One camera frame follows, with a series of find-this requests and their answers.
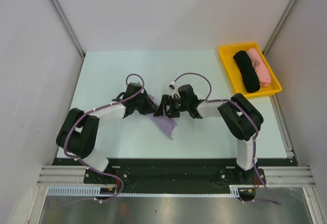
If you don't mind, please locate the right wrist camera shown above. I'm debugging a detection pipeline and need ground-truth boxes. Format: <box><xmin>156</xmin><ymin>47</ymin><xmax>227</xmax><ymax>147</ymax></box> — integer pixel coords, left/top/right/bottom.
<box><xmin>169</xmin><ymin>81</ymin><xmax>180</xmax><ymax>98</ymax></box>

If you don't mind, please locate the aluminium corner post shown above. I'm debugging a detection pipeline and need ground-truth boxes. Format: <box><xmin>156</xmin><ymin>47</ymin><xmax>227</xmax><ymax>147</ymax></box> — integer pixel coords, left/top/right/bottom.
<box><xmin>48</xmin><ymin>0</ymin><xmax>86</xmax><ymax>60</ymax></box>
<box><xmin>262</xmin><ymin>0</ymin><xmax>299</xmax><ymax>56</ymax></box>

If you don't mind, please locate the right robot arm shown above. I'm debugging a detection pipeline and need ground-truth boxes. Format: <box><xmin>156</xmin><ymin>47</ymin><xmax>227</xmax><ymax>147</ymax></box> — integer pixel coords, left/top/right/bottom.
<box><xmin>154</xmin><ymin>84</ymin><xmax>264</xmax><ymax>184</ymax></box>

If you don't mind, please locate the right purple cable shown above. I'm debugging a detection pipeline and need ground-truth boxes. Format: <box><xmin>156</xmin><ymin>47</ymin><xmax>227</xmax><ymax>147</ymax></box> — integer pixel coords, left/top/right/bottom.
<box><xmin>173</xmin><ymin>72</ymin><xmax>260</xmax><ymax>168</ymax></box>

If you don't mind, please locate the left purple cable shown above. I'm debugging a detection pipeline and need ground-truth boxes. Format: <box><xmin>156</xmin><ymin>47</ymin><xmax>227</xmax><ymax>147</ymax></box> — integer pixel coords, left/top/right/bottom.
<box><xmin>63</xmin><ymin>73</ymin><xmax>146</xmax><ymax>163</ymax></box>

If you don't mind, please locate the purple cable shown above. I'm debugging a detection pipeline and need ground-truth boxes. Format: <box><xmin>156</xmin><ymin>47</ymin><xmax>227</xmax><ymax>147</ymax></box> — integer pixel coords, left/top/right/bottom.
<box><xmin>63</xmin><ymin>73</ymin><xmax>146</xmax><ymax>163</ymax></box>
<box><xmin>173</xmin><ymin>72</ymin><xmax>260</xmax><ymax>168</ymax></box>

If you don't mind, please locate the left aluminium corner post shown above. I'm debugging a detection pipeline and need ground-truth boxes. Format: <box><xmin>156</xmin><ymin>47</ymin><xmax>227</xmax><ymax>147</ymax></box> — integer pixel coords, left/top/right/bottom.
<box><xmin>48</xmin><ymin>0</ymin><xmax>86</xmax><ymax>60</ymax></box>

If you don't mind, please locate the aluminium frame rail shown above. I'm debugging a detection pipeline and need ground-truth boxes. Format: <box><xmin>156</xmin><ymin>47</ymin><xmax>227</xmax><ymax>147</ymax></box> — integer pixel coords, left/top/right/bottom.
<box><xmin>36</xmin><ymin>166</ymin><xmax>316</xmax><ymax>187</ymax></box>

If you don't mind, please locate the white slotted cable duct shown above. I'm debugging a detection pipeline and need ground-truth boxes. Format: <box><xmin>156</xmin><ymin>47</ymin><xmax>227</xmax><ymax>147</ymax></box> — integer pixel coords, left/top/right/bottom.
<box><xmin>47</xmin><ymin>186</ymin><xmax>240</xmax><ymax>198</ymax></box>

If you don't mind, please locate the purple t shirt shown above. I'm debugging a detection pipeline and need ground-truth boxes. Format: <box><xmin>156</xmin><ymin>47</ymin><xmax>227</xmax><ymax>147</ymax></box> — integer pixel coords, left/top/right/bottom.
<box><xmin>149</xmin><ymin>95</ymin><xmax>178</xmax><ymax>141</ymax></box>

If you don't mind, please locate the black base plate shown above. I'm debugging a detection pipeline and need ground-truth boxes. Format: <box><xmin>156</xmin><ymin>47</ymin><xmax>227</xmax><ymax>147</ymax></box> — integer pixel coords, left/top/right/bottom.
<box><xmin>52</xmin><ymin>157</ymin><xmax>298</xmax><ymax>194</ymax></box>

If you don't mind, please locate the yellow plastic tray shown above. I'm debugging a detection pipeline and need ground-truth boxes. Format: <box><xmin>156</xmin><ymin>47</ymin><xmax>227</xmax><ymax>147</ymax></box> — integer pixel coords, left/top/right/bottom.
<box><xmin>218</xmin><ymin>42</ymin><xmax>282</xmax><ymax>98</ymax></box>

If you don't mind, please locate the rolled pink t shirt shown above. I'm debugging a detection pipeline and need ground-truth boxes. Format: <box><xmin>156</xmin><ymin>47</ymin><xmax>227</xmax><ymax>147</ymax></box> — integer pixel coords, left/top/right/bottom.
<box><xmin>247</xmin><ymin>48</ymin><xmax>271</xmax><ymax>87</ymax></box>

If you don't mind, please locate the rolled black t shirt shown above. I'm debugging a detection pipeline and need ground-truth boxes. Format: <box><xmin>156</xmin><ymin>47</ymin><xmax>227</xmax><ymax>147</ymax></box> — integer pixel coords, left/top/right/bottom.
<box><xmin>233</xmin><ymin>51</ymin><xmax>261</xmax><ymax>93</ymax></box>

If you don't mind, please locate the right aluminium corner post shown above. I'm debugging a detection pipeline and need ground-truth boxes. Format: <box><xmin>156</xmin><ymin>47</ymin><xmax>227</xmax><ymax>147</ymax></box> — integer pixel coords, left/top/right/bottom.
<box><xmin>262</xmin><ymin>0</ymin><xmax>299</xmax><ymax>56</ymax></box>

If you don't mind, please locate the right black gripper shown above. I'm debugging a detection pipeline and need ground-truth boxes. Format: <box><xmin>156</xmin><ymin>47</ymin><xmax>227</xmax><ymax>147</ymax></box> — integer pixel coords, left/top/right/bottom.
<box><xmin>154</xmin><ymin>94</ymin><xmax>189</xmax><ymax>118</ymax></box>

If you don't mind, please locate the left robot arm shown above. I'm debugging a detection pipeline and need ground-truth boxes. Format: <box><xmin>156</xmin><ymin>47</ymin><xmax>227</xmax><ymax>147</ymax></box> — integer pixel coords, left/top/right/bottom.
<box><xmin>56</xmin><ymin>83</ymin><xmax>158</xmax><ymax>183</ymax></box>

